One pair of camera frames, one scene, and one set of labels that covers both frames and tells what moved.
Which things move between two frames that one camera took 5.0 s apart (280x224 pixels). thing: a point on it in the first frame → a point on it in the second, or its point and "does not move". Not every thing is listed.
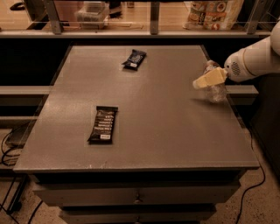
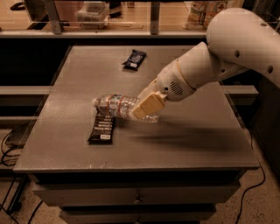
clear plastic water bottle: (216, 93) → (122, 106)
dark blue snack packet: (135, 59) does not move
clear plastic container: (93, 15) does not move
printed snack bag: (211, 15) does not move
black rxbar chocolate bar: (102, 133) does not move
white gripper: (235, 67) → (171, 82)
